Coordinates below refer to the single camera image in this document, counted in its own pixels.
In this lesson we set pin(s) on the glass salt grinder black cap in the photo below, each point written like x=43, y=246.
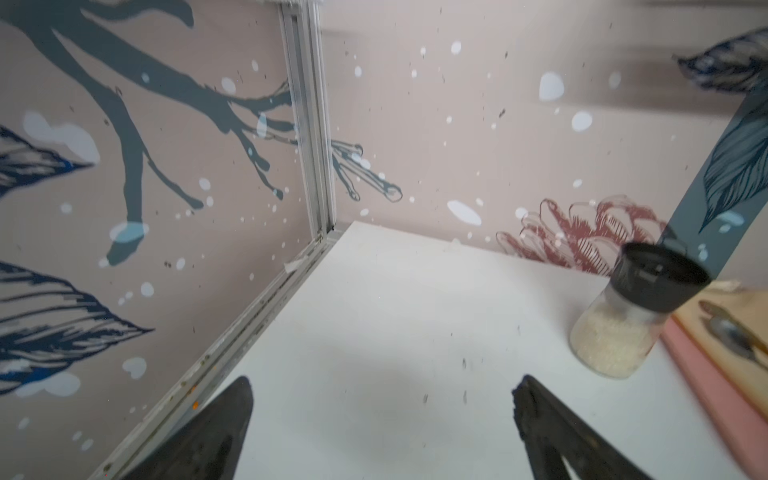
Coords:
x=614, y=336

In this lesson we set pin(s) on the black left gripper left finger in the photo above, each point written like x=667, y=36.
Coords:
x=209, y=446

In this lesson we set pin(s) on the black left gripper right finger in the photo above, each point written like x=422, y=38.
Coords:
x=559, y=444

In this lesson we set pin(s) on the silver teaspoon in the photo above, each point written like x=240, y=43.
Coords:
x=732, y=334

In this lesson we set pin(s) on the beige cloth napkin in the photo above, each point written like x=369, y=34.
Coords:
x=749, y=306

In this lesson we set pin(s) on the pink plastic tray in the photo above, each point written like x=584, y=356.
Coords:
x=740, y=426

